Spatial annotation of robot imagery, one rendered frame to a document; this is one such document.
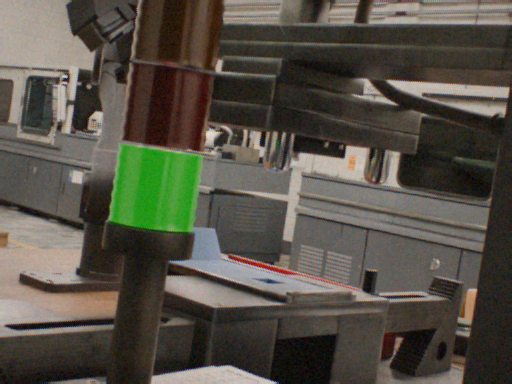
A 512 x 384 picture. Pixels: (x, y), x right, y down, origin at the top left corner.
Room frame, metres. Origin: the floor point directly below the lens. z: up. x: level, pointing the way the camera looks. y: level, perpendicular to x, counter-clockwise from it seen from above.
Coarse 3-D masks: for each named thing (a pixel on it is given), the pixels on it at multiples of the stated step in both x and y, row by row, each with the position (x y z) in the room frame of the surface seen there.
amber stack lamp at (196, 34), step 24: (144, 0) 0.37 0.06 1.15; (168, 0) 0.37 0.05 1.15; (192, 0) 0.37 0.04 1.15; (216, 0) 0.37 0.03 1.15; (144, 24) 0.37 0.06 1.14; (168, 24) 0.37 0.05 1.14; (192, 24) 0.37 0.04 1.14; (216, 24) 0.38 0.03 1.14; (144, 48) 0.37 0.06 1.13; (168, 48) 0.37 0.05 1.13; (192, 48) 0.37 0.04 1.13; (216, 48) 0.38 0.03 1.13
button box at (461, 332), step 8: (464, 328) 0.93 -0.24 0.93; (400, 336) 0.96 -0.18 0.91; (456, 336) 0.92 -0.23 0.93; (464, 336) 0.91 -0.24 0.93; (456, 344) 0.91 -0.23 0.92; (464, 344) 0.91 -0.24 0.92; (456, 352) 0.91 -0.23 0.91; (464, 352) 0.91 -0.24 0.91; (456, 360) 0.91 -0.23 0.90; (464, 360) 0.91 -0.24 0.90
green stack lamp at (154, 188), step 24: (120, 144) 0.38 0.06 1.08; (120, 168) 0.37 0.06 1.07; (144, 168) 0.37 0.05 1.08; (168, 168) 0.37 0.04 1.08; (192, 168) 0.37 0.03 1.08; (120, 192) 0.37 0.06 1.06; (144, 192) 0.37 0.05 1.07; (168, 192) 0.37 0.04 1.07; (192, 192) 0.38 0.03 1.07; (120, 216) 0.37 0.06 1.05; (144, 216) 0.37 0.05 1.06; (168, 216) 0.37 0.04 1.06; (192, 216) 0.38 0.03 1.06
